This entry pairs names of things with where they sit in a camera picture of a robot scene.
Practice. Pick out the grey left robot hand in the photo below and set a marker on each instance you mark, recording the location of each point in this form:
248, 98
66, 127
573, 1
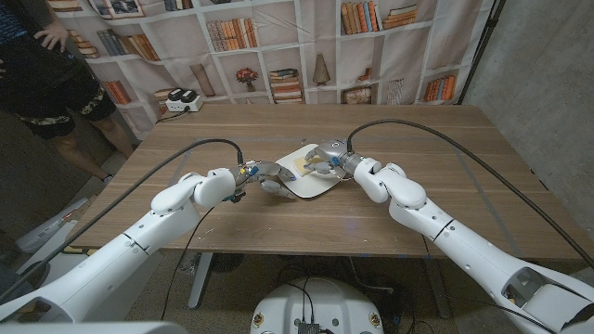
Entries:
264, 170

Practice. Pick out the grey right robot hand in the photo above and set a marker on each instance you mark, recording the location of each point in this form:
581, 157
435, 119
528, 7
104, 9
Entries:
336, 152

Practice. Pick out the white square paper plate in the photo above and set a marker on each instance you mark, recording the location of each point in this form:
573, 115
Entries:
311, 185

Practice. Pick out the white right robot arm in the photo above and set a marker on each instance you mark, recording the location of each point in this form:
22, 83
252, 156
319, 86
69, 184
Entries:
464, 246

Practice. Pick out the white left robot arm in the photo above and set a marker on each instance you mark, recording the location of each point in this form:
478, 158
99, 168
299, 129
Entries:
116, 264

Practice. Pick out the white power strip black adapters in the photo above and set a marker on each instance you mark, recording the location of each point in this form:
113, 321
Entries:
184, 102

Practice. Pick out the printed bookshelf backdrop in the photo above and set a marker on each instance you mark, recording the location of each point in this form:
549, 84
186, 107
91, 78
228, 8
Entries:
301, 37

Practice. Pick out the grey table leg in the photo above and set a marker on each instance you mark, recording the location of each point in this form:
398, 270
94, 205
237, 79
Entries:
438, 290
200, 280

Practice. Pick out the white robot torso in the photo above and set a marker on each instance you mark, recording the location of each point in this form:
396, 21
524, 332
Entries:
317, 304

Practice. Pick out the black backdrop stand pole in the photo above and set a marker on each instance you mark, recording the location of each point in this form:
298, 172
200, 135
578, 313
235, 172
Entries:
479, 51

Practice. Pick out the white floor panel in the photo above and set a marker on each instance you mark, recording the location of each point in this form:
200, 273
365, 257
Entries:
60, 262

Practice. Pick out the long white floor device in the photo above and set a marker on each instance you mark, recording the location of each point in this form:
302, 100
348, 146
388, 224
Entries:
46, 227

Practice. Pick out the person in black shirt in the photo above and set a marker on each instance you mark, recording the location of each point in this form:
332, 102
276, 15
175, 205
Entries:
46, 83

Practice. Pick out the person in jeans dark shoes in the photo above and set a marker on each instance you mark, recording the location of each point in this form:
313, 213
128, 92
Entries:
14, 278

